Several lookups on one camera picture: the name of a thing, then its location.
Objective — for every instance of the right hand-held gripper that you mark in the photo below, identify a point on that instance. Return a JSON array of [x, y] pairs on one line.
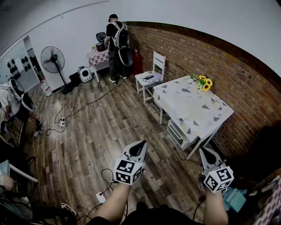
[[218, 179]]

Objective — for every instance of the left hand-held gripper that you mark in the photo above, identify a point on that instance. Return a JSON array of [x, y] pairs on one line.
[[126, 170]]

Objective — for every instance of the person's left forearm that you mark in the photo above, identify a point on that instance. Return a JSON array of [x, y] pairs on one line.
[[112, 206]]

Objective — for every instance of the person's right forearm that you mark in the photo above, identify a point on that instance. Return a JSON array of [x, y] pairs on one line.
[[215, 208]]

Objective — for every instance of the white table legs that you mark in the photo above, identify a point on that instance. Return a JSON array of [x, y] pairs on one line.
[[195, 149]]

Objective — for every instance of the white toaster oven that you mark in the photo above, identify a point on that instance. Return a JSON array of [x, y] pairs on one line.
[[175, 133]]

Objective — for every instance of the teal bag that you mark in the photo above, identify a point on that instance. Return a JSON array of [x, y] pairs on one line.
[[236, 198]]

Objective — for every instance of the black office chair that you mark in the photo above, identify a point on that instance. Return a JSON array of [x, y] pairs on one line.
[[259, 158]]

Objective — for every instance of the white power adapter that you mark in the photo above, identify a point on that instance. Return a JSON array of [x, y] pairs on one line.
[[101, 197]]

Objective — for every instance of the person's black clothing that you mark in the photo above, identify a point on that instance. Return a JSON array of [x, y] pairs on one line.
[[153, 216]]

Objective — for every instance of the triangle patterned tablecloth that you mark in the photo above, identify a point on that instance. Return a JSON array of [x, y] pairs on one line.
[[175, 92]]

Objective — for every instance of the sunflower bouquet in white pot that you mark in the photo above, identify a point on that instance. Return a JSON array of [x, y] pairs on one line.
[[205, 84]]

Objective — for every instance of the patterned round chair cushion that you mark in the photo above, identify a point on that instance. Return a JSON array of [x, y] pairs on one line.
[[143, 77]]

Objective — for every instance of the purple flat pad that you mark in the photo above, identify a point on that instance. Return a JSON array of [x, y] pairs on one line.
[[156, 77]]

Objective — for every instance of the white power strip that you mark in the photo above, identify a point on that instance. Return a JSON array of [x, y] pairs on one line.
[[62, 122]]

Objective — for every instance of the checkered cloth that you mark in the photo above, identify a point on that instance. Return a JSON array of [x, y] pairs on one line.
[[271, 208]]

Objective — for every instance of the small green potted plant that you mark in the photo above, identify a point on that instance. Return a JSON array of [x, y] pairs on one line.
[[192, 76]]

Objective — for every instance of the black white sneaker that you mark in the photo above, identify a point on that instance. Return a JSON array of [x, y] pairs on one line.
[[69, 209]]

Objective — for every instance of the red fire extinguisher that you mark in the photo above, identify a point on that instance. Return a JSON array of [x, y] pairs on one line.
[[137, 63]]

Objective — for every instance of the white round-window carrier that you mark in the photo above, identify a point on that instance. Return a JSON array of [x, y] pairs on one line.
[[85, 74]]

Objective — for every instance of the white wooden chair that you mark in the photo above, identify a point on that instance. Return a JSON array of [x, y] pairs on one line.
[[159, 61]]

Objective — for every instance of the black floor bag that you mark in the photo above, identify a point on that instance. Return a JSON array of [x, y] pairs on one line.
[[75, 79]]

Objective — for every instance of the table with checkered cloth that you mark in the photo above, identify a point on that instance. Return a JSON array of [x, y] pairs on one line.
[[96, 58]]

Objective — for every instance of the clear water bottle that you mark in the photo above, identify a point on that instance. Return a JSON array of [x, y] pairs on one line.
[[46, 88]]

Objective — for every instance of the black rice cooker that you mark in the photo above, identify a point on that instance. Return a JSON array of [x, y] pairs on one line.
[[100, 45]]

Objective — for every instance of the black pedestal fan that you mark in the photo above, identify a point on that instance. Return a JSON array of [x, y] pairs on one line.
[[52, 59]]

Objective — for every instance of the black wall hung headsets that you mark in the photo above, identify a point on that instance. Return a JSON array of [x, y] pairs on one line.
[[13, 69]]

